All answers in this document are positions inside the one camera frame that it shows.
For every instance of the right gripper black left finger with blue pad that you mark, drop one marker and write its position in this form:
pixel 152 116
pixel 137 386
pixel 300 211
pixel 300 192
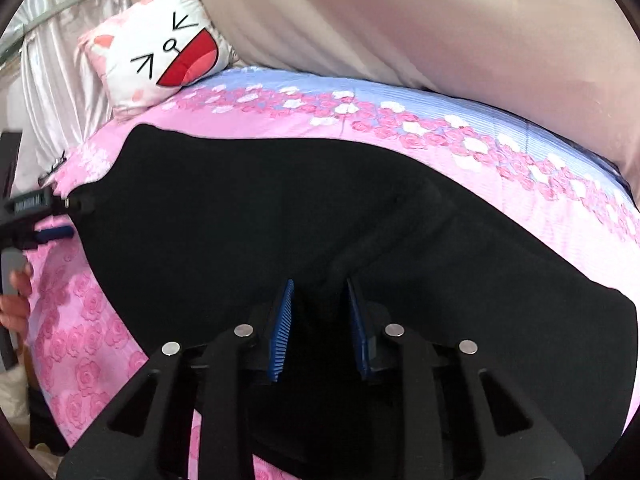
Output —
pixel 144 432

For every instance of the person's left hand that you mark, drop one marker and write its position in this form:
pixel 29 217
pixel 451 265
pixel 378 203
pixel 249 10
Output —
pixel 15 308

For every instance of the black pants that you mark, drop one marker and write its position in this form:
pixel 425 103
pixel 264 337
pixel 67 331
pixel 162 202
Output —
pixel 186 236

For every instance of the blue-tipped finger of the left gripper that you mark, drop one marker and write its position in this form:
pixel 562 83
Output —
pixel 45 236

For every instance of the silver satin drape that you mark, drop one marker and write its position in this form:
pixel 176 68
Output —
pixel 49 91

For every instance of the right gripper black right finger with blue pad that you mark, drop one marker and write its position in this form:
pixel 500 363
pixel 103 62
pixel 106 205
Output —
pixel 462 417

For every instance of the white cartoon face pillow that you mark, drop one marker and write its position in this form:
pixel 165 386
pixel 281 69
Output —
pixel 146 54

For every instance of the pink rose bed sheet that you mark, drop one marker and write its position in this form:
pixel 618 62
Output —
pixel 83 352

